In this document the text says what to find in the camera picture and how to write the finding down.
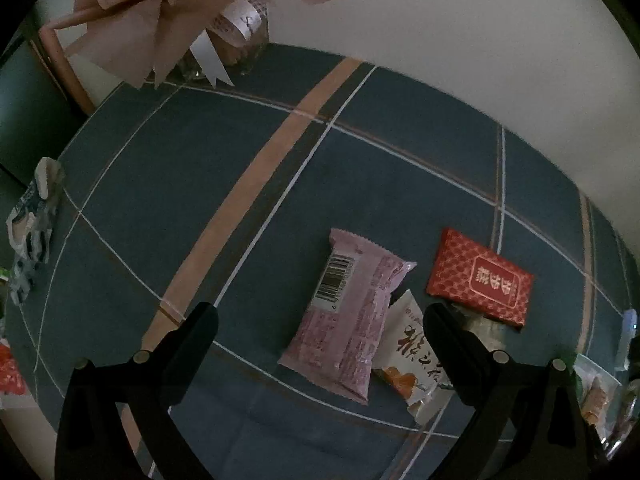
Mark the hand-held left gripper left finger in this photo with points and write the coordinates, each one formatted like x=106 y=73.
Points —
x=192 y=340

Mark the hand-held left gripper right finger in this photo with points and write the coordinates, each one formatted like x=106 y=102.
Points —
x=450 y=345

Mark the white snack packet orange print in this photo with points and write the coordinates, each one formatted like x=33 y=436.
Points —
x=405 y=335

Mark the red patterned snack packet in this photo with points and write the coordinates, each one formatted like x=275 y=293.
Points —
x=465 y=270

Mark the pink snack packet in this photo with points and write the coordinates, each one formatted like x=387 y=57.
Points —
x=345 y=330

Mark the packets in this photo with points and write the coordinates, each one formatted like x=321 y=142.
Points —
x=610 y=385

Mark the grey foil packet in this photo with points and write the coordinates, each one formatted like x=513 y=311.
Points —
x=487 y=332

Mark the blue plaid tablecloth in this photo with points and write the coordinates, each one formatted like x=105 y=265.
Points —
x=200 y=160

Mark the red white snack packet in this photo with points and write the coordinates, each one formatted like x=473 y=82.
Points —
x=10 y=375

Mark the crumpled white wrapper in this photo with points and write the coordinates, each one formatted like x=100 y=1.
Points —
x=35 y=220

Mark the clear glass jar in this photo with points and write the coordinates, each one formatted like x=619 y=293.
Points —
x=240 y=50

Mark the pink paper flower bouquet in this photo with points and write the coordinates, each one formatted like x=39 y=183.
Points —
x=150 y=20

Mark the brown wooden rail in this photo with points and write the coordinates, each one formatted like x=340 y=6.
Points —
x=75 y=80

